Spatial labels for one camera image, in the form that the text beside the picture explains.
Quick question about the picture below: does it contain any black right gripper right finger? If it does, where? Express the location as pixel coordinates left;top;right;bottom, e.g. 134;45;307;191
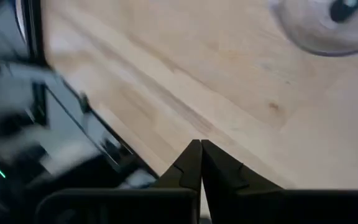
201;139;358;224

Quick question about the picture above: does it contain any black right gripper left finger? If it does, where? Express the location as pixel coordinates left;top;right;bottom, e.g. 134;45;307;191
34;139;203;224

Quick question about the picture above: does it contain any black riveted handle knife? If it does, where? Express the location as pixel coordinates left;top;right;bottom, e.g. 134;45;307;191
329;0;358;23

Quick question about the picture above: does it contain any clear plastic bin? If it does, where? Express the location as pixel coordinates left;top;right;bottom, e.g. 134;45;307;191
268;0;358;58

